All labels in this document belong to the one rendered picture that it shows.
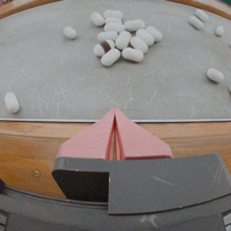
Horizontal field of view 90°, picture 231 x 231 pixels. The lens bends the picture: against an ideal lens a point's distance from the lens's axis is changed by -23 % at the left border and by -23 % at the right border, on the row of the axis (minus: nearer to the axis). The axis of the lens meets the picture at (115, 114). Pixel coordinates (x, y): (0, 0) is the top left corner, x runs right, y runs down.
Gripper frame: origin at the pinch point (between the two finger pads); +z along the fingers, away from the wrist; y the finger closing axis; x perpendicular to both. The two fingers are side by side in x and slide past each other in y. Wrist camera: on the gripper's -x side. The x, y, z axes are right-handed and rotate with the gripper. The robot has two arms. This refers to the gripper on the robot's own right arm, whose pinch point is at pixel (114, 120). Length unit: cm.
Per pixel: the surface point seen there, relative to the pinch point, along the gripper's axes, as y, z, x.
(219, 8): -28.9, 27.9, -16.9
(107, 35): 1.2, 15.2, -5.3
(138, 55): -3.4, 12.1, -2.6
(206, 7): -24.2, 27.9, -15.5
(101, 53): 2.0, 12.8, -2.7
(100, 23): 2.6, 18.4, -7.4
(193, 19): -16.7, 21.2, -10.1
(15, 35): 22.9, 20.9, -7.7
